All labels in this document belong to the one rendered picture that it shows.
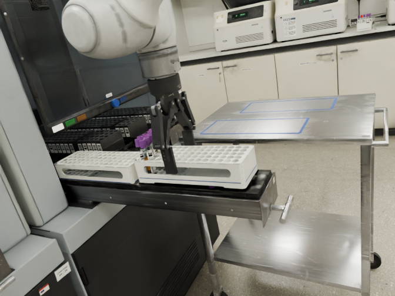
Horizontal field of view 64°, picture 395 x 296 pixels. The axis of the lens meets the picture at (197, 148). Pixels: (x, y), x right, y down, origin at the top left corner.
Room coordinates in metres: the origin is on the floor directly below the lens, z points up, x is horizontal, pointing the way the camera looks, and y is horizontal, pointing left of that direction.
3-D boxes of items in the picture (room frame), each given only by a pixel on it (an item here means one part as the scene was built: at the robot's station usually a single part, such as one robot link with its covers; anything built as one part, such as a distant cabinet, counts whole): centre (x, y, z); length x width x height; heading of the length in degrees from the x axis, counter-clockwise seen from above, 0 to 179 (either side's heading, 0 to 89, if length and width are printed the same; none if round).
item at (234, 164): (0.73, 0.02, 0.85); 0.30 x 0.10 x 0.06; 60
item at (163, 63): (0.74, 0.04, 1.11); 0.09 x 0.09 x 0.06
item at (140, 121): (1.20, 0.22, 0.85); 0.12 x 0.02 x 0.06; 149
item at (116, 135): (1.06, 0.29, 0.85); 0.12 x 0.02 x 0.06; 150
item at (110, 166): (0.89, 0.29, 0.83); 0.30 x 0.10 x 0.06; 60
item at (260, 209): (0.79, 0.14, 0.78); 0.73 x 0.14 x 0.09; 60
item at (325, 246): (1.09, -0.32, 0.41); 0.67 x 0.46 x 0.82; 57
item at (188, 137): (0.79, 0.02, 0.89); 0.03 x 0.01 x 0.07; 60
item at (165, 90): (0.74, 0.04, 1.03); 0.08 x 0.07 x 0.09; 150
